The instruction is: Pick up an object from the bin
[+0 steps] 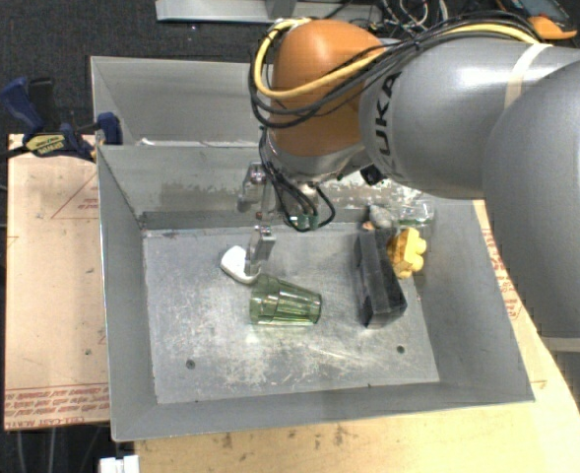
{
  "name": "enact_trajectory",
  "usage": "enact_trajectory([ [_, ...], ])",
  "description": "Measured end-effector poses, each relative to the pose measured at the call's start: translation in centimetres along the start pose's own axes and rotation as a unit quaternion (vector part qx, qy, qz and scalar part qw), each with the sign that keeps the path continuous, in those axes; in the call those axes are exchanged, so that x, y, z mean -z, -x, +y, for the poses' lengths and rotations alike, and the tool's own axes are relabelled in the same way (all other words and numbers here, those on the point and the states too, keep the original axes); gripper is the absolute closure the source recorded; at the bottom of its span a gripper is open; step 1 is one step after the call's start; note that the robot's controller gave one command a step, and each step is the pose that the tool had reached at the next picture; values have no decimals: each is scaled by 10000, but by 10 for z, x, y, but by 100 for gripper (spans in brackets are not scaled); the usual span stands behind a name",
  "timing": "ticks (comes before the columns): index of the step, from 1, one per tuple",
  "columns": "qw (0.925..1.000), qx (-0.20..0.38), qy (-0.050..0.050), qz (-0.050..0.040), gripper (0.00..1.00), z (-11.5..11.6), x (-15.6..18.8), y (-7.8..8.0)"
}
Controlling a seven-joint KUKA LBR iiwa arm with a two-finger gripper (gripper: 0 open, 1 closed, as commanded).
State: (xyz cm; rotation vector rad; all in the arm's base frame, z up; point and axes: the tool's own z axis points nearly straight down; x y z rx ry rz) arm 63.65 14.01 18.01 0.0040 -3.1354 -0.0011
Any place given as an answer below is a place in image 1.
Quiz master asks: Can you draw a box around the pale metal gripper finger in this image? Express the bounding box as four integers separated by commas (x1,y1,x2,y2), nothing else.
236,162,267,215
243,224,278,278

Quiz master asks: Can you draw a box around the white rounded plastic piece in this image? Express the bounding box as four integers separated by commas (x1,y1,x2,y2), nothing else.
220,244,259,286

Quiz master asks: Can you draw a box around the green clear glass cup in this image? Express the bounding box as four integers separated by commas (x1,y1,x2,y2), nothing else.
248,272,323,327

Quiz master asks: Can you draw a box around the grey metal bin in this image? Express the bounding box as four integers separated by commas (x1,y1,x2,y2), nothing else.
90,55,537,443

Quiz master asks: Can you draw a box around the grey stone-shaped toy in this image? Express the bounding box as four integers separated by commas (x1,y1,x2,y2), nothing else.
361,203,395,232

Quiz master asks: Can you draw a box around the dark green flat block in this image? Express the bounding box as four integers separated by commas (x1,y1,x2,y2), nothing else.
353,228,410,330

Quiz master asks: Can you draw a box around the yellow toy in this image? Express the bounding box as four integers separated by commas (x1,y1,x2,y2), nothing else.
384,226,428,281

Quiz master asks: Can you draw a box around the clear glass thing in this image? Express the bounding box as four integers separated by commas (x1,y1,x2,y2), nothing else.
396,198,437,229

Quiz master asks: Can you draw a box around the brown cardboard board, red print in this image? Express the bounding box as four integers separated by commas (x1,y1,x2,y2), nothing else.
3,133,549,433

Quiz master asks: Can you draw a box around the black cylinder on white bracket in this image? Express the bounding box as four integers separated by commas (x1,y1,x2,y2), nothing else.
359,164,388,187

